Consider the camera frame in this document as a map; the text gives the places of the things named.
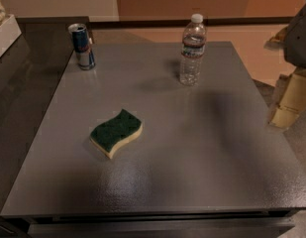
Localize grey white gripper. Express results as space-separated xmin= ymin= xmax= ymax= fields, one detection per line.
xmin=268 ymin=4 xmax=306 ymax=129

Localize clear plastic water bottle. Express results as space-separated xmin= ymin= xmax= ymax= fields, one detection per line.
xmin=179 ymin=14 xmax=207 ymax=86

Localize green and yellow sponge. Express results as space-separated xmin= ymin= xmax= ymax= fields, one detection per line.
xmin=90 ymin=109 xmax=143 ymax=159

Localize blue silver energy drink can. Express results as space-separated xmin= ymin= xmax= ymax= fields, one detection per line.
xmin=68 ymin=23 xmax=95 ymax=70

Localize white box on left counter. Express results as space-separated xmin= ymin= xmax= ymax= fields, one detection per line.
xmin=0 ymin=14 xmax=22 ymax=58

